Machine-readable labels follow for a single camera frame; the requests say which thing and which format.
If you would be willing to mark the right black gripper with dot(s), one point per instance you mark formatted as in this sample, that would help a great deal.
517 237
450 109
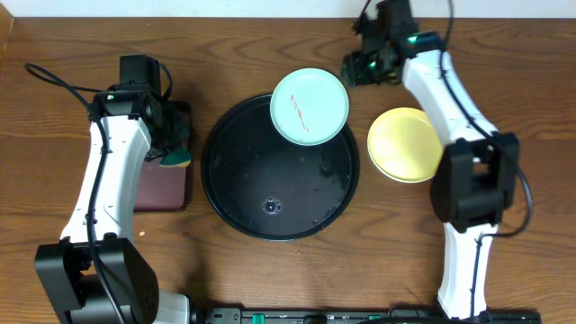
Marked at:
355 76

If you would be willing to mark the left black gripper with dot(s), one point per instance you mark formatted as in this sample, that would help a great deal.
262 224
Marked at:
182 133

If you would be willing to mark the green and orange sponge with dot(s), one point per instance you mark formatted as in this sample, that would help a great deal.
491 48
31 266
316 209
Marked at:
178 157

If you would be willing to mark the light blue plate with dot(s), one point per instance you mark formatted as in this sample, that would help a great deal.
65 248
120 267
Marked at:
309 106
403 169

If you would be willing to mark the yellow plate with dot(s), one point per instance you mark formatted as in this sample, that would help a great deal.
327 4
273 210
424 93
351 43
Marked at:
405 132

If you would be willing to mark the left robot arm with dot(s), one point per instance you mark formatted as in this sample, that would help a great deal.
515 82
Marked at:
94 274

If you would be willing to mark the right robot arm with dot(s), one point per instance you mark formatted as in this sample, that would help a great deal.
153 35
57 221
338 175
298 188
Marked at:
475 180

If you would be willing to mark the round black serving tray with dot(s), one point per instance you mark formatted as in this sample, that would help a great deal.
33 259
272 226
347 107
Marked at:
268 188

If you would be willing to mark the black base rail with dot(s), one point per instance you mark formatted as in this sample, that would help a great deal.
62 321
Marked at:
398 315

